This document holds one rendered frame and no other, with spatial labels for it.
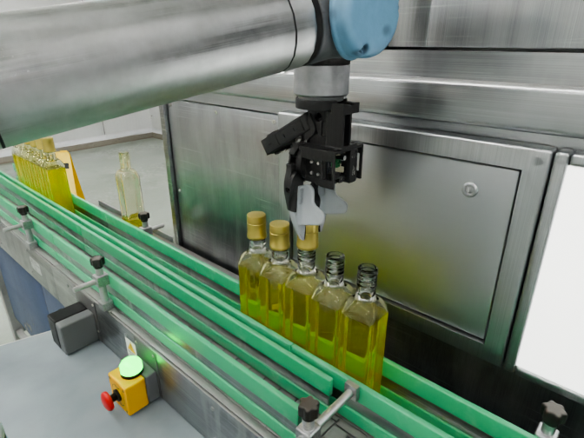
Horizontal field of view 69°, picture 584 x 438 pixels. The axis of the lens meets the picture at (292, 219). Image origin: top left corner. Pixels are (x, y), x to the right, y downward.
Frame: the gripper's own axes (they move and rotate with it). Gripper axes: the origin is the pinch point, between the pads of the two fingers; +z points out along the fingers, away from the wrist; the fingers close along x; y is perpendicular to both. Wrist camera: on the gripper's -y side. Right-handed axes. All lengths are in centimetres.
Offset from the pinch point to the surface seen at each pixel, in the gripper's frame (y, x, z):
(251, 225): -11.2, -1.6, 2.5
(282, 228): -4.3, -1.1, 1.2
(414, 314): 14.5, 11.8, 16.2
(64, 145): -581, 183, 108
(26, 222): -92, -14, 21
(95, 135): -581, 227, 100
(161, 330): -26.3, -13.2, 25.9
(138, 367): -27.9, -18.2, 32.7
